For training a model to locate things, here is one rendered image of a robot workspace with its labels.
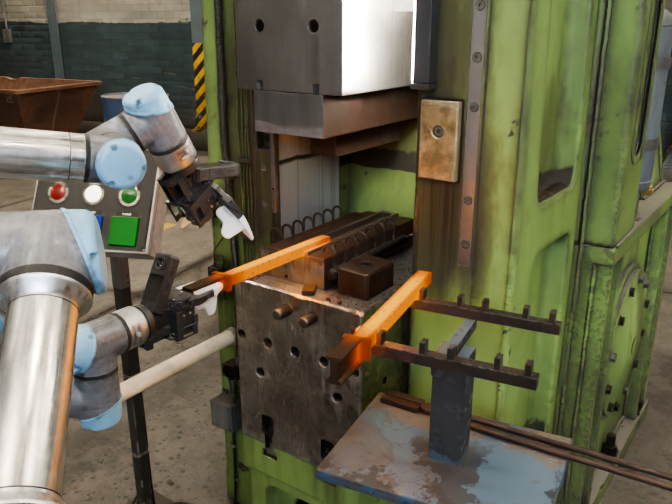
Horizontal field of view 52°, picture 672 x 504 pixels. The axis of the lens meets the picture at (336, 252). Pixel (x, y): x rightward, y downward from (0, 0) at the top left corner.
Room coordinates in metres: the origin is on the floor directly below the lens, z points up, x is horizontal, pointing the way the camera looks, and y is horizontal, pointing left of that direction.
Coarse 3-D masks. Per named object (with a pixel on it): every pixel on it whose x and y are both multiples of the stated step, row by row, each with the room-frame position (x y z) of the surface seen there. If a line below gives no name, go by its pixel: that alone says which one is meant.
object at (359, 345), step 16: (416, 272) 1.30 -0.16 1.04; (400, 288) 1.21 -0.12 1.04; (416, 288) 1.21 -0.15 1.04; (384, 304) 1.14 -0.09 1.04; (400, 304) 1.14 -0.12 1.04; (368, 320) 1.07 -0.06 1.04; (384, 320) 1.07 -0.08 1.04; (352, 336) 0.98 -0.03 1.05; (368, 336) 1.01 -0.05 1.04; (336, 352) 0.93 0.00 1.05; (352, 352) 0.96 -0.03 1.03; (368, 352) 0.97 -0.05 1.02; (336, 368) 0.91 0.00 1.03; (352, 368) 0.95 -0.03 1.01; (336, 384) 0.91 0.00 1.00
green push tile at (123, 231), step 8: (112, 216) 1.69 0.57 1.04; (112, 224) 1.68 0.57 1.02; (120, 224) 1.68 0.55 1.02; (128, 224) 1.68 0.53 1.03; (136, 224) 1.67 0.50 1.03; (112, 232) 1.67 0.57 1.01; (120, 232) 1.67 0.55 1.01; (128, 232) 1.67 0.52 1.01; (136, 232) 1.66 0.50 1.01; (112, 240) 1.66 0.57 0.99; (120, 240) 1.66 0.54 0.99; (128, 240) 1.65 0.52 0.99; (136, 240) 1.66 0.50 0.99
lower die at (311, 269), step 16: (336, 224) 1.80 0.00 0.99; (368, 224) 1.76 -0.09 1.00; (400, 224) 1.79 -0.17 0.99; (288, 240) 1.68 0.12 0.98; (304, 240) 1.65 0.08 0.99; (336, 240) 1.63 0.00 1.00; (352, 240) 1.65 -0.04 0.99; (368, 240) 1.66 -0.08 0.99; (304, 256) 1.54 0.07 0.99; (320, 256) 1.52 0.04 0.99; (336, 256) 1.54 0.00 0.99; (352, 256) 1.60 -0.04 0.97; (384, 256) 1.72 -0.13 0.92; (272, 272) 1.60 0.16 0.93; (288, 272) 1.57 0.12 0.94; (304, 272) 1.54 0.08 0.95; (320, 272) 1.51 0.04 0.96; (320, 288) 1.51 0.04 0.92
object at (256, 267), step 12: (312, 240) 1.60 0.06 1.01; (324, 240) 1.61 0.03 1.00; (276, 252) 1.50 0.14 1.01; (288, 252) 1.50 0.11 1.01; (300, 252) 1.53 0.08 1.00; (252, 264) 1.42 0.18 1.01; (264, 264) 1.43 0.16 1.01; (276, 264) 1.46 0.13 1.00; (216, 276) 1.33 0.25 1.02; (228, 276) 1.32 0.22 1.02; (240, 276) 1.36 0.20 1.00; (252, 276) 1.39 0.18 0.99; (192, 288) 1.26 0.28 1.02; (228, 288) 1.32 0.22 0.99
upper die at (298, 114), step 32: (256, 96) 1.62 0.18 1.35; (288, 96) 1.56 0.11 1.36; (320, 96) 1.51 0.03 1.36; (352, 96) 1.60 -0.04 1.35; (384, 96) 1.71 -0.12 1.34; (416, 96) 1.84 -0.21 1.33; (256, 128) 1.62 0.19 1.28; (288, 128) 1.56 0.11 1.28; (320, 128) 1.51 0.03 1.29; (352, 128) 1.60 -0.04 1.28
